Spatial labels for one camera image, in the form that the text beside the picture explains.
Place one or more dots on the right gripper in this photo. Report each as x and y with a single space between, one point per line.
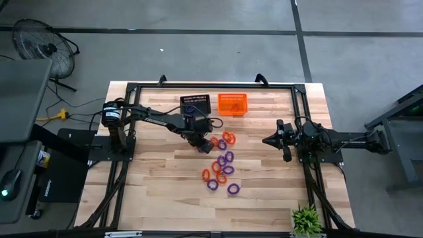
287 155

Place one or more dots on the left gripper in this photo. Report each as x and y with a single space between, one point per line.
205 145

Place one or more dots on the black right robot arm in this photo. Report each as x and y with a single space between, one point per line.
347 140

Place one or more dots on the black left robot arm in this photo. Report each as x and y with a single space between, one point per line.
155 120

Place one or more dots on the orange plastic basket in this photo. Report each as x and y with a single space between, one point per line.
226 105

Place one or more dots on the black plastic basket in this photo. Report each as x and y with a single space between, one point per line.
198 99

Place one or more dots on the green plant in white pot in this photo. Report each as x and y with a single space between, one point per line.
305 221

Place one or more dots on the gray metal table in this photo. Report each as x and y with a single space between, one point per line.
406 139

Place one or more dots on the black box with white logo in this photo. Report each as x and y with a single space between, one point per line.
66 182

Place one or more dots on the yellow power plug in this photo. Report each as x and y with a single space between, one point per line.
62 115

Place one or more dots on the printed drink can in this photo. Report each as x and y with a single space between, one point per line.
43 158

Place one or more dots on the black caster wheel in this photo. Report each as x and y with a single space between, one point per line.
36 214

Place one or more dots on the black round floor fan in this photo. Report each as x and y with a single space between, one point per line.
49 49

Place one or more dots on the gray desk shelf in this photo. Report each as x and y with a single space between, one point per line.
20 155

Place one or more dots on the dark gray desk top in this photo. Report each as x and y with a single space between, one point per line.
23 99

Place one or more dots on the black computer mouse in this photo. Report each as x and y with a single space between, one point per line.
10 183

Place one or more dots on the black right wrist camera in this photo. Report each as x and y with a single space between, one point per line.
289 129

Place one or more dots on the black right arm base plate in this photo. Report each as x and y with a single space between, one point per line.
324 158

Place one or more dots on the black aluminium rig frame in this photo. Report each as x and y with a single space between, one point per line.
215 86

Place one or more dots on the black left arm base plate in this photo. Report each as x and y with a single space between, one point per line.
99 148

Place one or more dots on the silver metal bracket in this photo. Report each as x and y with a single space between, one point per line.
122 234

